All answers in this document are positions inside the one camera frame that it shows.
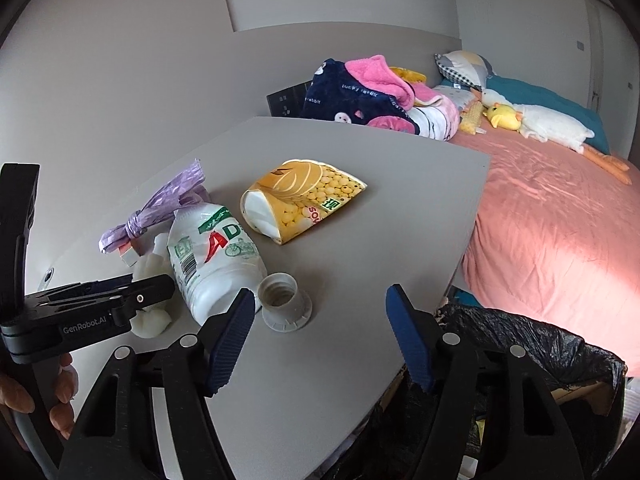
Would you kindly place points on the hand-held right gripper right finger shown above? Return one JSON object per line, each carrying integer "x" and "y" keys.
{"x": 410, "y": 340}

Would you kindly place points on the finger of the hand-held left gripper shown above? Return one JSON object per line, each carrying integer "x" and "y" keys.
{"x": 150, "y": 291}
{"x": 110, "y": 285}

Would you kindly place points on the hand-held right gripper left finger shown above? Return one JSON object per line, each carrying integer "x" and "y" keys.
{"x": 232, "y": 340}

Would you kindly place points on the white plastic bottle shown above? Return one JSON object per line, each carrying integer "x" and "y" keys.
{"x": 210, "y": 280}

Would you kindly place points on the black bag trash bin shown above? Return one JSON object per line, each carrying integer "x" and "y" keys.
{"x": 525, "y": 345}

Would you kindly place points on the person's left hand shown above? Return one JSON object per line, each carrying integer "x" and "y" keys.
{"x": 65, "y": 400}

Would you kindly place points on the round table grommet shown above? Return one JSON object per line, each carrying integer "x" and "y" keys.
{"x": 48, "y": 276}

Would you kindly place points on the purple plastic bag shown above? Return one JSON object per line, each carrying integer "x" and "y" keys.
{"x": 165, "y": 197}

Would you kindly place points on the pink bed sheet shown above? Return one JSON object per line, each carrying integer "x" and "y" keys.
{"x": 540, "y": 220}

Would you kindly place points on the brown cardboard piece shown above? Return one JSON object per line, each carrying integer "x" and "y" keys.
{"x": 590, "y": 395}

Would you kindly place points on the white pink printed blanket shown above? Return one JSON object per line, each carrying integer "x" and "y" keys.
{"x": 440, "y": 120}

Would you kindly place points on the yellow corn plush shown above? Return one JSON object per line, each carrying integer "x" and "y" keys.
{"x": 471, "y": 120}

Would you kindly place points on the black socket panel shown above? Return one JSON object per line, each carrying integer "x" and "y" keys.
{"x": 285, "y": 100}

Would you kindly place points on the yellow duck plush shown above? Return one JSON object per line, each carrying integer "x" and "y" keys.
{"x": 505, "y": 117}

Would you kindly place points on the white goose plush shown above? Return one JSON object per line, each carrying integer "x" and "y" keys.
{"x": 550, "y": 122}

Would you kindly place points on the navy printed blanket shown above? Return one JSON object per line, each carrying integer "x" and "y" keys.
{"x": 330, "y": 92}

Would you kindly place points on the yellow cloth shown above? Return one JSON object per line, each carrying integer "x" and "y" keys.
{"x": 410, "y": 75}

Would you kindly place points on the pink fleece blanket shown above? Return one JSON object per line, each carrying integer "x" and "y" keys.
{"x": 370, "y": 72}

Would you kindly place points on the patterned pillow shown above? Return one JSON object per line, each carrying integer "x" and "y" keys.
{"x": 462, "y": 65}

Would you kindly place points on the grey headboard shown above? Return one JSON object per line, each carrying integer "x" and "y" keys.
{"x": 350, "y": 42}

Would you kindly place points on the white door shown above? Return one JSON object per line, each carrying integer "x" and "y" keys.
{"x": 607, "y": 45}

